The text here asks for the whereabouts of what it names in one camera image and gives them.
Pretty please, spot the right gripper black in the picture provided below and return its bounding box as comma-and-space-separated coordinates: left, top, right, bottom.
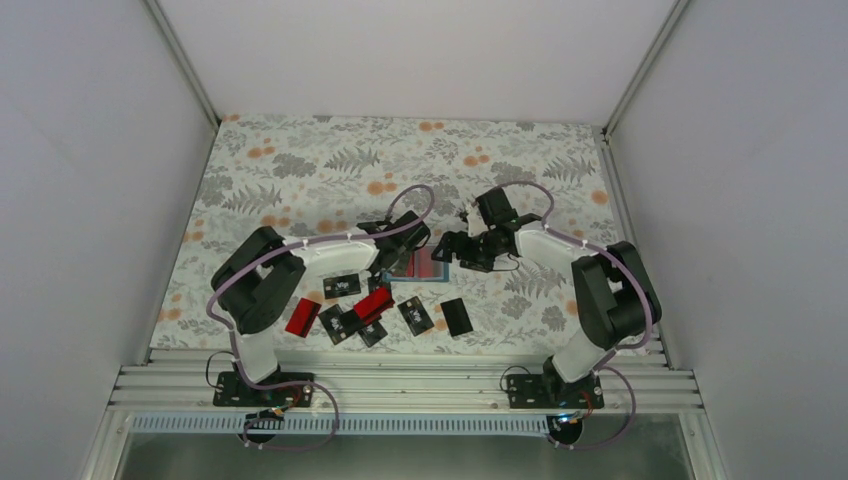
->
432, 228, 506, 273

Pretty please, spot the teal leather card holder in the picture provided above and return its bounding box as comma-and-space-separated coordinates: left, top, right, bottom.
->
385, 245, 450, 283

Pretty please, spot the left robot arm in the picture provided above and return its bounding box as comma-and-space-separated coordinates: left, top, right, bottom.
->
206, 211, 430, 405

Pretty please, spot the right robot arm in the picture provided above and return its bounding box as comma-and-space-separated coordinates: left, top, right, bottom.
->
432, 185, 662, 407

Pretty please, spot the small black card top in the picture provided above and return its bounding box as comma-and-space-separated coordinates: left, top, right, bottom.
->
367, 276, 385, 293

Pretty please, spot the small black card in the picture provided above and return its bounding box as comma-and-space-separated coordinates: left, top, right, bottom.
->
358, 321, 388, 348
367, 276, 385, 293
397, 296, 434, 336

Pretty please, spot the red black card centre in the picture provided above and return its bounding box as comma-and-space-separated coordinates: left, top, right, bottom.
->
353, 286, 395, 326

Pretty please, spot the black card far right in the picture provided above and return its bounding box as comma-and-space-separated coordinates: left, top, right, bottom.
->
440, 298, 474, 337

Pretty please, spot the black vip card upper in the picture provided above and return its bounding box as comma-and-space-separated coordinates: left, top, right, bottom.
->
323, 274, 361, 299

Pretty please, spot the small black card middle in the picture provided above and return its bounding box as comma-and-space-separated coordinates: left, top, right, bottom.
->
397, 296, 434, 336

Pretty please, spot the small black card bottom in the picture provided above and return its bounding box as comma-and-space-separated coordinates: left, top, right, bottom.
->
358, 321, 388, 348

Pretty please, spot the black card lower left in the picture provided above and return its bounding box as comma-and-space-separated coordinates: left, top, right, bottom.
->
318, 305, 365, 345

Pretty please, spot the floral table mat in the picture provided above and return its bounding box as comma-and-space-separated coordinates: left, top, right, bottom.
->
152, 114, 619, 356

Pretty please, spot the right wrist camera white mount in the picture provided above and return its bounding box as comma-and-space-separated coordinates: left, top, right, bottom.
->
460, 204, 486, 235

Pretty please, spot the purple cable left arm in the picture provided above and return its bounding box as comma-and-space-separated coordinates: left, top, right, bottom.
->
206, 184, 437, 389

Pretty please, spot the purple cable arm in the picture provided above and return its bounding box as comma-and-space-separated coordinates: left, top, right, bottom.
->
493, 180, 657, 372
206, 184, 437, 389

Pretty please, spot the aluminium rail base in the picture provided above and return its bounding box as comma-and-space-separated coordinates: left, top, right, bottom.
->
108, 349, 703, 414

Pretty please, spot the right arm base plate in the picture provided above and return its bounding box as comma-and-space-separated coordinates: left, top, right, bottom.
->
505, 374, 605, 410

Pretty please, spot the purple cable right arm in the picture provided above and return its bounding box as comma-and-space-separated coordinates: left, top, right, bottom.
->
493, 180, 657, 372

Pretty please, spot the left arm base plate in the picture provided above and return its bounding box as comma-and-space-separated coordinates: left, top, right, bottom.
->
212, 371, 314, 409

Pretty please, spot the perforated cable duct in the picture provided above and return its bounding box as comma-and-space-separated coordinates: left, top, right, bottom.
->
130, 412, 571, 437

